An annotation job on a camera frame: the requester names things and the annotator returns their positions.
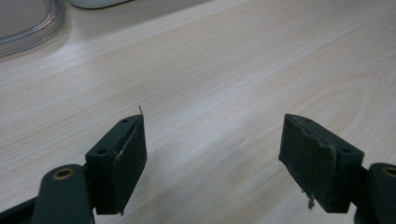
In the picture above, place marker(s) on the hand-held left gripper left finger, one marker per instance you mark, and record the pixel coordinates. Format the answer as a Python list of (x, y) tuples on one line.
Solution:
[(120, 165)]

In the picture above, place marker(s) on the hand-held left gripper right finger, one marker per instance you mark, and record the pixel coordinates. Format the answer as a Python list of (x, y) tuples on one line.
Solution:
[(317, 161)]

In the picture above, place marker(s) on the white plastic bin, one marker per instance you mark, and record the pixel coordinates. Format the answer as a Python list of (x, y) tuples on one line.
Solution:
[(93, 2)]

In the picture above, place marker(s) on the clear plastic container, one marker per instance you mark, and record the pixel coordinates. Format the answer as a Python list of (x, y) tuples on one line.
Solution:
[(28, 25)]

